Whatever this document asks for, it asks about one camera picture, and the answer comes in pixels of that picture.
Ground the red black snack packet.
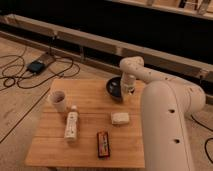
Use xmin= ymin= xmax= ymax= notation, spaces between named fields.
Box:
xmin=97 ymin=131 xmax=110 ymax=158

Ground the white paper cup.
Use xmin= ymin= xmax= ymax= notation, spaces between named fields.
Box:
xmin=48 ymin=91 xmax=66 ymax=113

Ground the blue power adapter box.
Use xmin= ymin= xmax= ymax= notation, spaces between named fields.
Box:
xmin=27 ymin=61 xmax=45 ymax=74

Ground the black cable at right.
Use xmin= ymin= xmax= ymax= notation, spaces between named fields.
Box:
xmin=190 ymin=113 xmax=213 ymax=163

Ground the white plastic bottle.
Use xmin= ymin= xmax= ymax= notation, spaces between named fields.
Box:
xmin=64 ymin=105 xmax=78 ymax=141

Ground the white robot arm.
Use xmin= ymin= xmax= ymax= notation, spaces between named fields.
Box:
xmin=119 ymin=56 xmax=206 ymax=171

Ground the white rectangular sponge block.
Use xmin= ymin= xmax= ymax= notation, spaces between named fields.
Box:
xmin=111 ymin=113 xmax=130 ymax=125

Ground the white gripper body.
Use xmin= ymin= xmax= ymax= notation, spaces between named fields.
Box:
xmin=121 ymin=73 xmax=136 ymax=94

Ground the dark ceramic bowl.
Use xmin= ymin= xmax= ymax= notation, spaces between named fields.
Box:
xmin=106 ymin=77 xmax=123 ymax=103

